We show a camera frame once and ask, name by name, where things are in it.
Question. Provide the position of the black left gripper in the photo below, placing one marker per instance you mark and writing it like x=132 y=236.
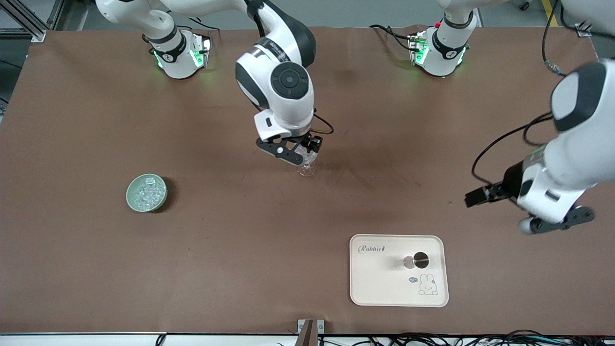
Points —
x=512 y=181

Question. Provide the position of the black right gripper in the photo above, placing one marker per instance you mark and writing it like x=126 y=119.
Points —
x=308 y=141

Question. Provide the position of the small steel jigger cup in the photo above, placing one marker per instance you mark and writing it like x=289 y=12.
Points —
x=421 y=260

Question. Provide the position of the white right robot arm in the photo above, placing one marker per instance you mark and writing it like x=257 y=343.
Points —
x=288 y=81

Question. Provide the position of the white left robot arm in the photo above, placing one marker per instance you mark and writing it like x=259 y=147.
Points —
x=576 y=154

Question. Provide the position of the clear stemmed wine glass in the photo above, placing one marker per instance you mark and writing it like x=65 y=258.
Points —
x=307 y=169

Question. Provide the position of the heap of clear ice cubes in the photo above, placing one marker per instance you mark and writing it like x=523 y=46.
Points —
x=146 y=192

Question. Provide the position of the white tray with rabbit print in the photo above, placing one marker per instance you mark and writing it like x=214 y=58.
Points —
x=384 y=288

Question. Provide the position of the brown table cover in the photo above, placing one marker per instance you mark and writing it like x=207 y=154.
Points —
x=240 y=264

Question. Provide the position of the green ceramic bowl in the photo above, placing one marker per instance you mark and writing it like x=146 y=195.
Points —
x=132 y=204

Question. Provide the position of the metal table edge bracket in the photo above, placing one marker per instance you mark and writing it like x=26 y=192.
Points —
x=307 y=331

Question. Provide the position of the white table edge rail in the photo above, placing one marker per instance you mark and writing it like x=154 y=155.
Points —
x=96 y=340

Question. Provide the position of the aluminium frame strut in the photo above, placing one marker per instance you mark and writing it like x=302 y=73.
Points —
x=33 y=26

